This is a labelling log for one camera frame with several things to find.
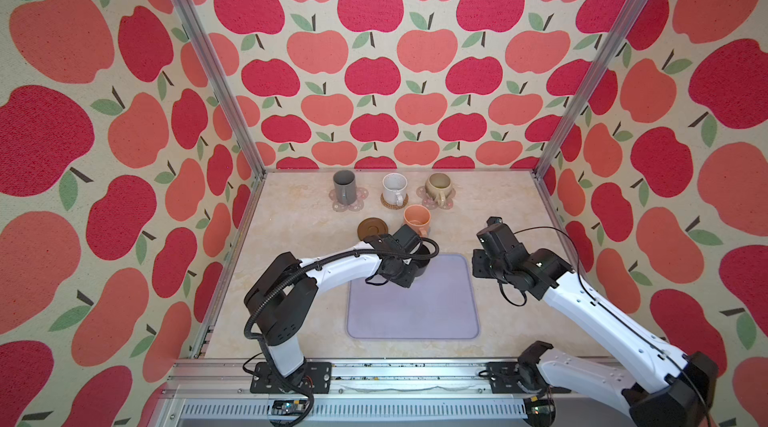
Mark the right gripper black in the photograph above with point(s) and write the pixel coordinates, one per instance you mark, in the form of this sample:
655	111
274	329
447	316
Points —
477	260

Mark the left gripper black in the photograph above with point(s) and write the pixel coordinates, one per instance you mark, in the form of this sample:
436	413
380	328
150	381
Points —
408	280

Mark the brown round coaster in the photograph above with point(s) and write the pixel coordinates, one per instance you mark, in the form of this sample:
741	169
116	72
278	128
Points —
371	226

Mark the orange mug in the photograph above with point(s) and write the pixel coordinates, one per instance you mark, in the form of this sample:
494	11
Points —
418	217

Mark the woven rattan round coaster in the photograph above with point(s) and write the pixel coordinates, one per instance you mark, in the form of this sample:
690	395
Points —
395	201

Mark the pink flower coaster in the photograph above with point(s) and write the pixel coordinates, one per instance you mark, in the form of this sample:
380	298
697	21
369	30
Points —
428	202
357	205

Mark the white mug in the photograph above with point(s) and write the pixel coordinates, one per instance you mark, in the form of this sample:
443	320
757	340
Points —
395	183

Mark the beige mug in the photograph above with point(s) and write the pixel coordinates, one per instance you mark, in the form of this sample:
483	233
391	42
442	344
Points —
439	188

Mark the grey mug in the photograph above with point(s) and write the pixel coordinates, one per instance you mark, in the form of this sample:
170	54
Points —
345	187

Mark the black mug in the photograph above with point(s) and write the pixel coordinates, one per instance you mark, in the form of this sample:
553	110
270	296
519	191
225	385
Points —
424	254

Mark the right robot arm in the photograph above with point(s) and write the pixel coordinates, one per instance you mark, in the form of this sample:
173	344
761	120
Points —
656	383

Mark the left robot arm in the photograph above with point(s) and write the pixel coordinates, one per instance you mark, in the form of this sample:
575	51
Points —
279	302

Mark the lavender silicone tray mat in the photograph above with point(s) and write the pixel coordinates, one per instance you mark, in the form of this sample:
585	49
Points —
439	305

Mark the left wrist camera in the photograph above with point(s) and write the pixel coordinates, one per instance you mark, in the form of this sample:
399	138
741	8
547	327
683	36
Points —
406	239

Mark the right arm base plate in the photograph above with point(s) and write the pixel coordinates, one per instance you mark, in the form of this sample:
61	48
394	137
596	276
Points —
501	376

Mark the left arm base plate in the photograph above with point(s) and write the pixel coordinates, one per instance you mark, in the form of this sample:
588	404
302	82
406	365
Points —
313	376

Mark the front aluminium rail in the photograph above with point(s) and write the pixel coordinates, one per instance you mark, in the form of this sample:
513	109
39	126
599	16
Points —
367	392

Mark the left aluminium frame post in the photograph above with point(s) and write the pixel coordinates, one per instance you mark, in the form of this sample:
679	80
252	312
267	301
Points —
214	71

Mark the aluminium frame post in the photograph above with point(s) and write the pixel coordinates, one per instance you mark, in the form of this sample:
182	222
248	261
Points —
214	71
615	38

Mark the right aluminium frame post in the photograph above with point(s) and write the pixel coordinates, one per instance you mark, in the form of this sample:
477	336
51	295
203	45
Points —
615	38

